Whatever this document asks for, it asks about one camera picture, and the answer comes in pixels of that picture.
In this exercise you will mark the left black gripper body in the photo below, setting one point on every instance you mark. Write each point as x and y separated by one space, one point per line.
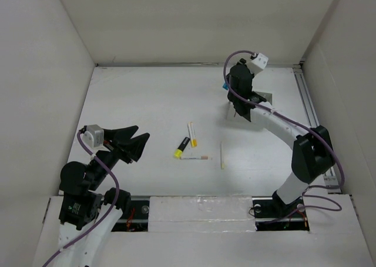
108 159

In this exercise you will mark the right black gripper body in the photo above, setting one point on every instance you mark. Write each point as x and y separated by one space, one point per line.
244 62

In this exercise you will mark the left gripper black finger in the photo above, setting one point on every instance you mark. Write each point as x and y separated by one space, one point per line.
135 147
121 135

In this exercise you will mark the yellow cap black highlighter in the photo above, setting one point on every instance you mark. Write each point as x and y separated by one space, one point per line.
180 149

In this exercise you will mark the white pen brown tip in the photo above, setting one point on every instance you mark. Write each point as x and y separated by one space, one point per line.
186 158

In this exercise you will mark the thin white yellow pencil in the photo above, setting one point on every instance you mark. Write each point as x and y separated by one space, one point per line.
221 156

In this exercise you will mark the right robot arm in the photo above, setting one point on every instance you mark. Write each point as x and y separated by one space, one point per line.
312 151

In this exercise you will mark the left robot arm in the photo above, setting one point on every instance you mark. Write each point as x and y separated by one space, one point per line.
93 203

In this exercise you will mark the white slotted pen holder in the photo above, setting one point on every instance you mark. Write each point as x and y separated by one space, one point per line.
239 111

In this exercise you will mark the white yellow marker pen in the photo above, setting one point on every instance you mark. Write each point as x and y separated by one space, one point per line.
192 134

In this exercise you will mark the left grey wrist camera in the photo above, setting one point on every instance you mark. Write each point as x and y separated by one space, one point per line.
93 136

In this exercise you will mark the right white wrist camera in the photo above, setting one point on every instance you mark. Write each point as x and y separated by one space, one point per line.
257 63

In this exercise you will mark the aluminium rail right side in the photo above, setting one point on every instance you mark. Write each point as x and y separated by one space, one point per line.
329 178

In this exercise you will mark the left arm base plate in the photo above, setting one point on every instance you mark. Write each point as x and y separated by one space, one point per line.
137 218

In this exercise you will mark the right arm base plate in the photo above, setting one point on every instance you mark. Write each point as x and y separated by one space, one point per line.
270 216

